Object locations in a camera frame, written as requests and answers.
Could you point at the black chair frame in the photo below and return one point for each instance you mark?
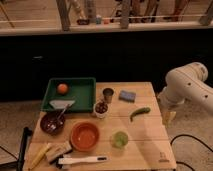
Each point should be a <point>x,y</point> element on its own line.
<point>19,160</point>

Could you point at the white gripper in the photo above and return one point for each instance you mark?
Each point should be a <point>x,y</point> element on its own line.
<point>168,110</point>

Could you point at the white folded paper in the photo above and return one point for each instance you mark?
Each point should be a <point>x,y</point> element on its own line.
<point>61,104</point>

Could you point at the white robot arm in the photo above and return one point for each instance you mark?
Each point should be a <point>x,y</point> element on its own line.
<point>185,82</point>

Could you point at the metal spoon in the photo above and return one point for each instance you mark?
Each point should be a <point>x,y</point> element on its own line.
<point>61,114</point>

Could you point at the dark brown bowl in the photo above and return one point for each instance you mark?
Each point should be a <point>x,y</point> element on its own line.
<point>51,123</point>

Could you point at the blue sponge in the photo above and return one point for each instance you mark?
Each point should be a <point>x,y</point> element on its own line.
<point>127,96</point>

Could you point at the green plastic tray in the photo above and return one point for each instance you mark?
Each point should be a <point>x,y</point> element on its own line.
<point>82,91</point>

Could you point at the orange bowl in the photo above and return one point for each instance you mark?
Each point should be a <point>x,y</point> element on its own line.
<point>84,136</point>

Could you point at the green pepper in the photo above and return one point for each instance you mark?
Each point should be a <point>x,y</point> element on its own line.
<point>139,111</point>

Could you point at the wooden block brush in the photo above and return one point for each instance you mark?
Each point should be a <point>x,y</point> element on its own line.
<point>58,150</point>

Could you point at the white cup with dark contents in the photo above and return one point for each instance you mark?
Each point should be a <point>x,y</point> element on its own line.
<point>101,109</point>

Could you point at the green plastic cup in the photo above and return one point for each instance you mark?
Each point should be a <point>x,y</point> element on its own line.
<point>119,139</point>

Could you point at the white handled knife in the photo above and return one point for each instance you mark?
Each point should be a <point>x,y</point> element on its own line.
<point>90,159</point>

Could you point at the small metal cup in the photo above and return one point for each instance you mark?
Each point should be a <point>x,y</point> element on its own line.
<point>108,94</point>

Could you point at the orange fruit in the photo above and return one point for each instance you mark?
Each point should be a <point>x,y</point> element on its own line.
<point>62,89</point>

